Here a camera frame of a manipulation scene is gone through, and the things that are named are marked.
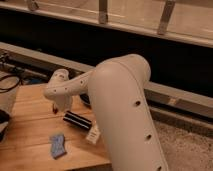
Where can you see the dark blue bowl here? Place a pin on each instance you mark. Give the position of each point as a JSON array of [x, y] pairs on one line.
[[85, 99]]

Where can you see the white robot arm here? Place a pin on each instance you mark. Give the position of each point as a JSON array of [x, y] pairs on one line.
[[116, 93]]

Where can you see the white plastic bottle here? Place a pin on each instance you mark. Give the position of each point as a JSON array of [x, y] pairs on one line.
[[93, 134]]

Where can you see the metal window bracket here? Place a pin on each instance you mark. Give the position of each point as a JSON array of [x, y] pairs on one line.
[[103, 11], [166, 15]]

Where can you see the red brown small object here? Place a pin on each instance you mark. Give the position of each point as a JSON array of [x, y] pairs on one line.
[[54, 109]]

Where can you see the metal window bracket right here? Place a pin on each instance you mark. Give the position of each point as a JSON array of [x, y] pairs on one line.
[[166, 15]]

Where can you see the metal window bracket middle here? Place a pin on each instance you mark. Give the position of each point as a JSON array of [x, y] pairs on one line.
[[103, 11]]

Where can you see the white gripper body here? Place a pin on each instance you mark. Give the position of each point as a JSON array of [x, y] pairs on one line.
[[63, 103]]

